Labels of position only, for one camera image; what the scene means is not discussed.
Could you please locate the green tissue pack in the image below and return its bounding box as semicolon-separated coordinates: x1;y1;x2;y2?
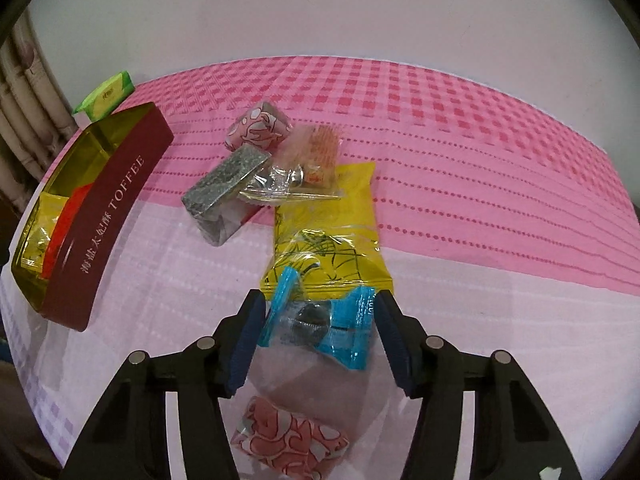
71;71;137;123

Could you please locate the red snack packet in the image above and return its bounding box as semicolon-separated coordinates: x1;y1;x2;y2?
42;182;96;278

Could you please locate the pink patterned snack packet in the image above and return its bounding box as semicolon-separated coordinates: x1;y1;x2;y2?
225;101;293;153
231;395;351;478

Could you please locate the grey dark snack packet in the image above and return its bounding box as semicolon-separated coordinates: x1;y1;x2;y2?
181;146;271;247

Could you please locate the clear orange snack packet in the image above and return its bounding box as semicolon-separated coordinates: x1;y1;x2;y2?
239;127;346;206

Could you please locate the blue candy packet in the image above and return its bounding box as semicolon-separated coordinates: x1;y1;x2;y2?
258;266;377;372

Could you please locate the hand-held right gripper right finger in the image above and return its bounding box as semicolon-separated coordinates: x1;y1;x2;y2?
374;290;583;480

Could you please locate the yellow snack packet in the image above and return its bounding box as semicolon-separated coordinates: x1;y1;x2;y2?
262;161;393;296
22;192;68;271

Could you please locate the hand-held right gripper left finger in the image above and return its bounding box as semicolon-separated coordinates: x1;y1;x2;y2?
60;289;267;480

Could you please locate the pink checked tablecloth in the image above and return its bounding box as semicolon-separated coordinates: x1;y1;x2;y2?
0;55;636;480

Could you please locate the maroon tin box gold inside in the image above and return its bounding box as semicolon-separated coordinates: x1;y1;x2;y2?
11;101;175;332

